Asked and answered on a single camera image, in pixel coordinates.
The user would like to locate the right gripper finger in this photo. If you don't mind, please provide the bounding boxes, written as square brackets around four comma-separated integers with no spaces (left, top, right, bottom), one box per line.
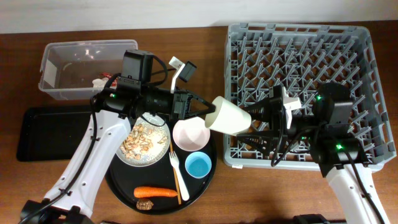
[236,130,275,152]
[244,98,274,121]

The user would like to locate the cream white cup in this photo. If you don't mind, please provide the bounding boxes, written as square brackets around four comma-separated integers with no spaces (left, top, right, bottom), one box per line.
[205,96,251,136]

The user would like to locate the pink bowl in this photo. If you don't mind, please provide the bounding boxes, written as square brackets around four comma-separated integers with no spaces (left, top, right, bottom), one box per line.
[172,117,210,152]

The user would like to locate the blue cup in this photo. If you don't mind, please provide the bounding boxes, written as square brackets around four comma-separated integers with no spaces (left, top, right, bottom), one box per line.
[185,151,212,179]

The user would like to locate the white plastic fork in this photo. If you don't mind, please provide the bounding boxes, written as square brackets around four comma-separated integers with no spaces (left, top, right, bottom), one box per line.
[169,151,190,201]

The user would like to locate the red snack wrapper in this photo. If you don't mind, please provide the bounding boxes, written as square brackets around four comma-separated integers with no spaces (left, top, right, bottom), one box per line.
[100,72,118,87]

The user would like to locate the wooden chopstick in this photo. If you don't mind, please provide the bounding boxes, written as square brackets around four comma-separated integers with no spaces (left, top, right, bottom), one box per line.
[170,141,182,205]

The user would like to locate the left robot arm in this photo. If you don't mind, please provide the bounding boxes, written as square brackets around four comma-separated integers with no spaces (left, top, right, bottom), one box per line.
[20,50,216,223]

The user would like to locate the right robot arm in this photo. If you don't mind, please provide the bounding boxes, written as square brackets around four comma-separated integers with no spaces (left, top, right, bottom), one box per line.
[236,83,389,223]

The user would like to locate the grey dishwasher rack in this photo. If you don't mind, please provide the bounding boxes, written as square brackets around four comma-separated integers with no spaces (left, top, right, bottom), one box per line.
[224,23,397,172]

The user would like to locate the grey plate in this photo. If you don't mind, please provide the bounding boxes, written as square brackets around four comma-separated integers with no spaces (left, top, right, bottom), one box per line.
[116,113,171,167]

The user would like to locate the peanut shells and rice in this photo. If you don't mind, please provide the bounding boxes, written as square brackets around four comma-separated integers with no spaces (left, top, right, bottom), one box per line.
[120,123,169,162]

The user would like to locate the round black tray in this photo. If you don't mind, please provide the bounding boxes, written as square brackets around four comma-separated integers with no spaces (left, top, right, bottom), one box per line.
[105,137,217,215]

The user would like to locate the orange carrot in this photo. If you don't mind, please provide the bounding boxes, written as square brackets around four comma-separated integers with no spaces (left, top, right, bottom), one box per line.
[134,186,178,198]

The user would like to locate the clear plastic bin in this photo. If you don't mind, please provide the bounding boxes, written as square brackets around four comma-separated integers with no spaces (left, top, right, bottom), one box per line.
[38,39,138,100]

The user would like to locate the brown walnut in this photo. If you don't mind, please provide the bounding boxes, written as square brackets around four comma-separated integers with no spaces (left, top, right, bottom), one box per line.
[136,198,154,210]

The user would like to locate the black rectangular tray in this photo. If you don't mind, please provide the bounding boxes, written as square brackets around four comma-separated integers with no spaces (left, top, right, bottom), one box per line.
[16,105,91,162]

